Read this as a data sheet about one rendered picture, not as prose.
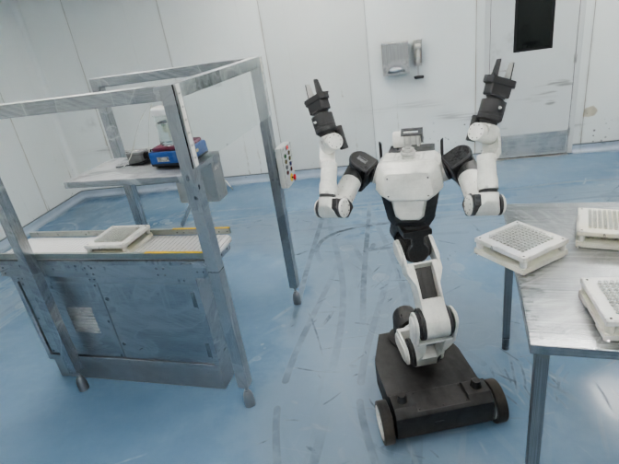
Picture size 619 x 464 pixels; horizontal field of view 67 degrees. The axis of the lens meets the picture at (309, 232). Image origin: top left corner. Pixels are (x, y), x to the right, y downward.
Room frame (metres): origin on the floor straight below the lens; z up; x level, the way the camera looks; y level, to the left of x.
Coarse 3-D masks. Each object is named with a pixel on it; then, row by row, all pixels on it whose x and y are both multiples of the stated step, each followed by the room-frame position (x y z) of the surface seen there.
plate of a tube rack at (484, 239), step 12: (504, 228) 1.72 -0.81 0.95; (540, 228) 1.67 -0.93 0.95; (480, 240) 1.65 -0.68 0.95; (492, 240) 1.63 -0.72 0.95; (540, 240) 1.57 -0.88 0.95; (552, 240) 1.56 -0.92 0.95; (564, 240) 1.54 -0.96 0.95; (504, 252) 1.54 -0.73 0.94; (516, 252) 1.51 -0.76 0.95; (528, 252) 1.50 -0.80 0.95; (540, 252) 1.49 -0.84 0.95
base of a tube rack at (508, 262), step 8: (488, 256) 1.61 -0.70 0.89; (496, 256) 1.58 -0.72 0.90; (504, 256) 1.57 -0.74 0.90; (544, 256) 1.53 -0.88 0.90; (552, 256) 1.52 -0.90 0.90; (560, 256) 1.54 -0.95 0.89; (504, 264) 1.53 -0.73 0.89; (512, 264) 1.50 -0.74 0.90; (528, 264) 1.49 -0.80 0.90; (536, 264) 1.48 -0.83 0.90; (544, 264) 1.50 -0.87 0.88; (520, 272) 1.46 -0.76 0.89; (528, 272) 1.46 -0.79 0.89
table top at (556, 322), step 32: (544, 224) 1.84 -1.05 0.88; (576, 224) 1.79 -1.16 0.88; (576, 256) 1.53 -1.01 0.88; (608, 256) 1.50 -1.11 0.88; (544, 288) 1.36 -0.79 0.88; (576, 288) 1.33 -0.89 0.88; (544, 320) 1.19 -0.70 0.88; (576, 320) 1.16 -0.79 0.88; (544, 352) 1.07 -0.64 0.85; (576, 352) 1.04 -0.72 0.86; (608, 352) 1.02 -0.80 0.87
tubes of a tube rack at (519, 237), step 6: (516, 228) 1.68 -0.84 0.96; (522, 228) 1.67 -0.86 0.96; (498, 234) 1.66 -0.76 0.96; (504, 234) 1.65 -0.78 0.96; (510, 234) 1.65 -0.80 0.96; (516, 234) 1.64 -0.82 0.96; (522, 234) 1.63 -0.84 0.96; (528, 234) 1.62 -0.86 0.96; (534, 234) 1.61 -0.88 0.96; (540, 234) 1.61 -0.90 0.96; (510, 240) 1.59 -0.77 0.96; (516, 240) 1.59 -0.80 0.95; (522, 240) 1.58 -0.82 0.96; (528, 240) 1.58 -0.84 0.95; (534, 240) 1.57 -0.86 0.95; (522, 246) 1.54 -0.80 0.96
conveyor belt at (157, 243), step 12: (36, 240) 2.59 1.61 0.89; (48, 240) 2.56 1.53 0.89; (60, 240) 2.53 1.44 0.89; (72, 240) 2.50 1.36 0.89; (84, 240) 2.47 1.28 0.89; (156, 240) 2.31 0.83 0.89; (168, 240) 2.28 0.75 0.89; (180, 240) 2.26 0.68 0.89; (192, 240) 2.23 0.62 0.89; (228, 240) 2.21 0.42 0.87; (12, 252) 2.45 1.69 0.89
